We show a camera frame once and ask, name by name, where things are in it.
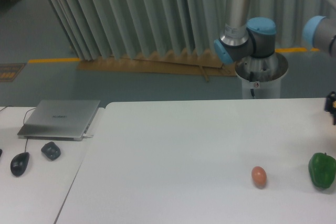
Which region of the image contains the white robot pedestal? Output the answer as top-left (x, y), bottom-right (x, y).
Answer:
top-left (235, 52), bottom-right (288, 99)

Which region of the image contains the black mouse cable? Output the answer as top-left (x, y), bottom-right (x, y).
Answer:
top-left (0, 105), bottom-right (37, 154)

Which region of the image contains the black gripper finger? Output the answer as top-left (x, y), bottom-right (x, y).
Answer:
top-left (324, 91), bottom-right (336, 125)

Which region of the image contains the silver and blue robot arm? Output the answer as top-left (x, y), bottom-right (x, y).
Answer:
top-left (214, 0), bottom-right (335, 99)

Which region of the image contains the small black device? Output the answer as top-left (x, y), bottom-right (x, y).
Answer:
top-left (41, 142), bottom-right (61, 161)

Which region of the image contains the brown egg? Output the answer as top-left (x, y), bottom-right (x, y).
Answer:
top-left (251, 166), bottom-right (267, 188)

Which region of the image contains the silver closed laptop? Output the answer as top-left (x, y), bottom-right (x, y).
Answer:
top-left (17, 100), bottom-right (100, 141)

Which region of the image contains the green bell pepper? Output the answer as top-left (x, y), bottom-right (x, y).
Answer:
top-left (308, 153), bottom-right (335, 189)

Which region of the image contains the flat brown cardboard sheet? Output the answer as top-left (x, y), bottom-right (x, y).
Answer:
top-left (77, 57), bottom-right (237, 82)

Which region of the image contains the black computer mouse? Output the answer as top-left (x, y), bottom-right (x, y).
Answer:
top-left (10, 152), bottom-right (30, 177)

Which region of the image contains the grey-green pleated curtain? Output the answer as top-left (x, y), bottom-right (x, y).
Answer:
top-left (48, 0), bottom-right (335, 60)

